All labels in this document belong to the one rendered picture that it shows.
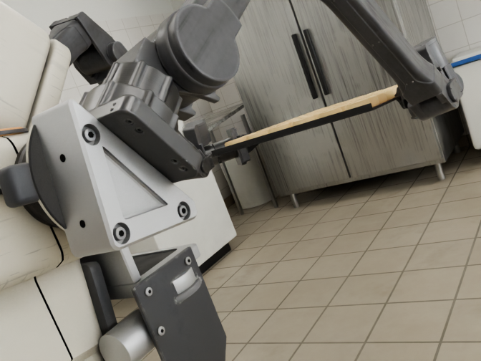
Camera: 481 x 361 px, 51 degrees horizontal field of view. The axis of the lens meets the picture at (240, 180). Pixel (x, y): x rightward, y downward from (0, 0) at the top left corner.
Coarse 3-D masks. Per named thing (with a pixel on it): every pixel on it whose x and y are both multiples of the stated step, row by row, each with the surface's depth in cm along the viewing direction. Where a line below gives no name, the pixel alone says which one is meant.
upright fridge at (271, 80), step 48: (288, 0) 370; (384, 0) 336; (240, 48) 403; (288, 48) 382; (336, 48) 364; (240, 96) 419; (288, 96) 396; (336, 96) 376; (288, 144) 411; (336, 144) 389; (384, 144) 370; (432, 144) 352; (288, 192) 432
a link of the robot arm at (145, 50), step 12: (132, 48) 46; (144, 48) 44; (120, 60) 47; (132, 60) 44; (144, 60) 44; (156, 60) 45; (180, 96) 48; (192, 96) 48; (204, 96) 48; (216, 96) 49; (180, 108) 51
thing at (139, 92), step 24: (120, 72) 43; (144, 72) 42; (96, 96) 40; (120, 96) 40; (144, 96) 40; (168, 96) 43; (120, 120) 37; (144, 120) 36; (168, 120) 42; (144, 144) 39; (168, 144) 38; (168, 168) 41; (192, 168) 40
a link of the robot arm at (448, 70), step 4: (448, 64) 97; (444, 68) 97; (448, 68) 97; (452, 68) 98; (444, 72) 97; (448, 72) 97; (452, 72) 98; (448, 76) 97; (452, 76) 98; (456, 76) 98; (460, 80) 99; (460, 84) 98
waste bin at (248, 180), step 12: (252, 132) 525; (252, 156) 488; (228, 168) 495; (240, 168) 489; (252, 168) 490; (240, 180) 494; (252, 180) 492; (264, 180) 496; (240, 192) 499; (252, 192) 495; (264, 192) 497; (240, 204) 508; (252, 204) 499
